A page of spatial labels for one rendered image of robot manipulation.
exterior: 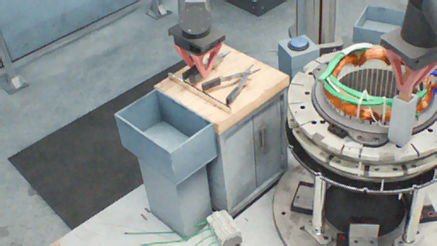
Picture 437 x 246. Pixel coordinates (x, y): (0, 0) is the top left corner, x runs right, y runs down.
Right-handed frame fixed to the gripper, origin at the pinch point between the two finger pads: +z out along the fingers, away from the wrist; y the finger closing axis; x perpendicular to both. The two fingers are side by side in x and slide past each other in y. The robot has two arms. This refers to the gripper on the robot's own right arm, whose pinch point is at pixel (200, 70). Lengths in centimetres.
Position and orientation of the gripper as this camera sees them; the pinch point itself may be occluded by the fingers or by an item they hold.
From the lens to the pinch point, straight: 116.9
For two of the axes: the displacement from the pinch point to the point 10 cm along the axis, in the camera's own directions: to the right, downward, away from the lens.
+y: 7.0, 4.3, -5.8
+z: 0.7, 7.6, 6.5
